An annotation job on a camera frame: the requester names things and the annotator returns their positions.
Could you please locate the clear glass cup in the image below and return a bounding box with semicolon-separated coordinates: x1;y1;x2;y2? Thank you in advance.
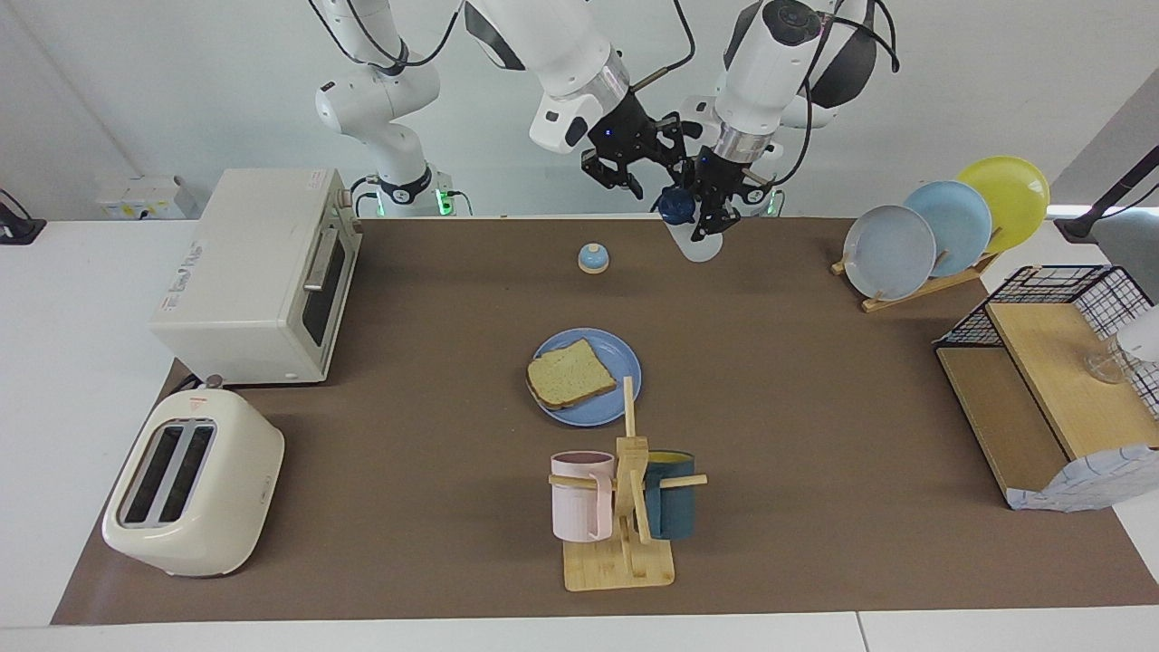
1085;349;1133;386

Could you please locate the cream two-slot toaster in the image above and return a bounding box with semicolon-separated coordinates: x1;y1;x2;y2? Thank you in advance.
101;374;285;579

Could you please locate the blue round plate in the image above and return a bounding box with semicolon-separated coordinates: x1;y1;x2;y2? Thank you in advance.
529;328;643;427

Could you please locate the light blue plate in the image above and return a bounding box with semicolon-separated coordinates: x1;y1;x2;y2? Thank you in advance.
904;180;993;279

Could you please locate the white power strip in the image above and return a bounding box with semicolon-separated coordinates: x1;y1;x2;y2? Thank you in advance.
95;175;198;221

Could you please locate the white plastic container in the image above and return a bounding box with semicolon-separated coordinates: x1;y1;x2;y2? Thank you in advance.
1114;308;1159;365

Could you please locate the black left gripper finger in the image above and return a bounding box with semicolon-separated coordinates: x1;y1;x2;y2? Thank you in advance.
724;172;772;218
693;181;725;241

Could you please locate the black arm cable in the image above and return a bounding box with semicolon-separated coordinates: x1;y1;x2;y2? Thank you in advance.
765;0;902;189
308;0;696;91

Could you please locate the black clamp device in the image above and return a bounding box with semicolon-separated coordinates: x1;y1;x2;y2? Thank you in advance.
0;188;46;245

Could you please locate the toasted bread slice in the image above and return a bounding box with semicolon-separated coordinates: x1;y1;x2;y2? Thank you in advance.
526;338;618;410

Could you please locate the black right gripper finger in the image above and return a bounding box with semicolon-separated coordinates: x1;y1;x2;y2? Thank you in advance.
584;152;646;198
654;110;703;168

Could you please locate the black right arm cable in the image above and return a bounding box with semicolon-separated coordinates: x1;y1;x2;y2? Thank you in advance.
308;0;696;91

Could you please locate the wooden shelf black wire basket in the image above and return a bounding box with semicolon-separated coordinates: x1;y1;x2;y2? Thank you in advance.
934;264;1159;513

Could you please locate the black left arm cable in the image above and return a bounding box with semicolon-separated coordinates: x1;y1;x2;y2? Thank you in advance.
765;0;902;189

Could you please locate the black stand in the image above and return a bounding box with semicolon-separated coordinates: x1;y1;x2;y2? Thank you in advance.
1055;145;1159;244

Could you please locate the grey plate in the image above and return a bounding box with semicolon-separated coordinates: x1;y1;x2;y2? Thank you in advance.
842;205;937;302

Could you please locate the pink mug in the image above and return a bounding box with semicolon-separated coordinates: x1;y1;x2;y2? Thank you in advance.
551;451;617;543

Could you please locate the brown table mat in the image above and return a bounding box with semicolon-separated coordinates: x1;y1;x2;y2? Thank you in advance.
50;216;1159;626

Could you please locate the white seasoning bottle blue cap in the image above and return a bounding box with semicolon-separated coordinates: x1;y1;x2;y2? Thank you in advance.
657;186;725;264

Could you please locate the wooden mug tree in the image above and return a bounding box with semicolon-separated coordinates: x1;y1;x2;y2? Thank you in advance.
548;376;709;592

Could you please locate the yellow plate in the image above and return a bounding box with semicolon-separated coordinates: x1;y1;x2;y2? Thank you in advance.
956;156;1051;254

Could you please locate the white toaster oven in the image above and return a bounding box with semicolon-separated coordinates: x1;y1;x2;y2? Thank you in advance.
149;168;363;386

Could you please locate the teal mug yellow inside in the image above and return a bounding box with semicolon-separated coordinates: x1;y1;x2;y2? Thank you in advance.
643;451;696;542

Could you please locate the wooden plate rack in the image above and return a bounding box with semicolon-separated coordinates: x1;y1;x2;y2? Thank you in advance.
831;226;1004;313

